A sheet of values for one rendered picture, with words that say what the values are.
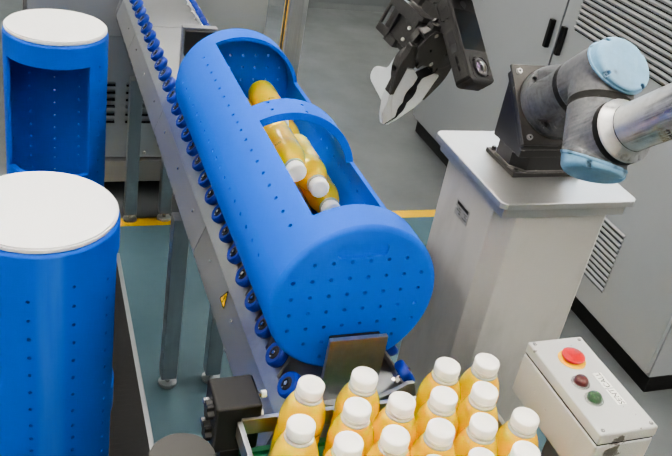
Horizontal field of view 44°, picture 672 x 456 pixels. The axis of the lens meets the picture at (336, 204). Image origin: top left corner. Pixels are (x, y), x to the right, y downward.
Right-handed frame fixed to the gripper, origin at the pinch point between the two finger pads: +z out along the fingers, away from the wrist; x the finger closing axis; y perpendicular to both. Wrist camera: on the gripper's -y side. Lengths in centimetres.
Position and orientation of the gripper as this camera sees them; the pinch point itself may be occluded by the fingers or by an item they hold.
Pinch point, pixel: (391, 118)
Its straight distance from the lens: 108.1
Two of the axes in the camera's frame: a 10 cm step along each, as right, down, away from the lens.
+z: -4.7, 7.6, 4.6
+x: -7.2, -0.2, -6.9
